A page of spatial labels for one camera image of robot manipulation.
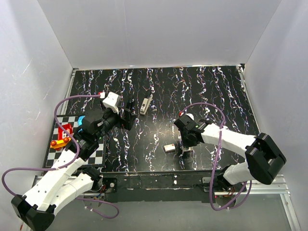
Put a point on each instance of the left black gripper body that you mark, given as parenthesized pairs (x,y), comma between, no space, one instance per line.
(124,122)

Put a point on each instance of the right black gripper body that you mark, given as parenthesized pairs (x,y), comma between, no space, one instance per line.
(186,141)

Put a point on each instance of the staple box tray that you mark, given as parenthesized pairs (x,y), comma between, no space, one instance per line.
(187,149)

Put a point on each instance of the white staple box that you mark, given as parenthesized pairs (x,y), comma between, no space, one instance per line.
(169,148)

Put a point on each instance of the black stapler magazine part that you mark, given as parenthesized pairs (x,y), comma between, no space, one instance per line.
(130,103)

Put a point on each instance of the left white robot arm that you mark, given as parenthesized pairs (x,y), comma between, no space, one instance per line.
(38,207)

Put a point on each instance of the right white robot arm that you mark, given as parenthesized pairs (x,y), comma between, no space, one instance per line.
(263,158)

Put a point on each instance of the blue toy block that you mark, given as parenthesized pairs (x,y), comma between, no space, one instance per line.
(80,122)

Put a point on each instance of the black white checkerboard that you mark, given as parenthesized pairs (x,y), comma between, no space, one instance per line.
(97,159)

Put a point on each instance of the red toy house block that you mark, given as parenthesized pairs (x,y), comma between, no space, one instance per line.
(61,132)

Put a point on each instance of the orange toy car base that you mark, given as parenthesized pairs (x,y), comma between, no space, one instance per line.
(59,144)

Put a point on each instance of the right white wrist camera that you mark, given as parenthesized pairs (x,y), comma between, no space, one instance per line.
(188,114)

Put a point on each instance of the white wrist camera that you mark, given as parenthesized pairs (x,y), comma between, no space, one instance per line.
(110,100)
(188,114)

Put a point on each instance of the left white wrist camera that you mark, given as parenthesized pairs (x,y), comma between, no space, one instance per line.
(110,100)

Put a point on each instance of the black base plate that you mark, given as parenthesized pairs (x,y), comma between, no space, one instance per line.
(156,186)

